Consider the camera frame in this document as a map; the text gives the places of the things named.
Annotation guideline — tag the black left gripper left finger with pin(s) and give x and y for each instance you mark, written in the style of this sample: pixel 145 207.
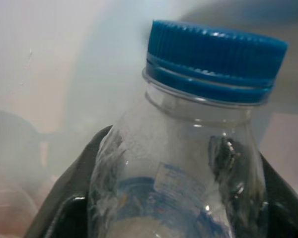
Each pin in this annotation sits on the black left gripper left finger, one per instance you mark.
pixel 64 210

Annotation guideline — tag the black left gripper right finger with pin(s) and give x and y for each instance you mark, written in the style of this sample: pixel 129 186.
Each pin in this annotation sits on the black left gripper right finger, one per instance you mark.
pixel 288 218

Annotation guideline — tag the clear bottle with blue cap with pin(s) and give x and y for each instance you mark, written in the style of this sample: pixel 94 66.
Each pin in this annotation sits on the clear bottle with blue cap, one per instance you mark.
pixel 188 129

